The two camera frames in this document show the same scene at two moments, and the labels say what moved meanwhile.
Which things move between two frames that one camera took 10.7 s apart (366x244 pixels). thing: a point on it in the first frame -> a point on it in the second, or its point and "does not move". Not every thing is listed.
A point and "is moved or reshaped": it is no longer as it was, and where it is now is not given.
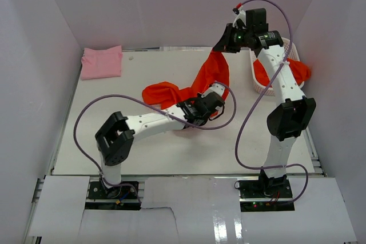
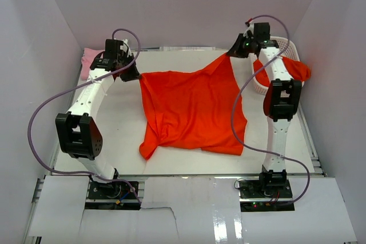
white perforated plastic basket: x=292 y=53 does not move
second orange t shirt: x=300 y=71 does not move
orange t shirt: x=168 y=94 is moved or reshaped
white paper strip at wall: x=185 y=48 does not move
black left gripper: x=198 y=98 -> x=132 y=75
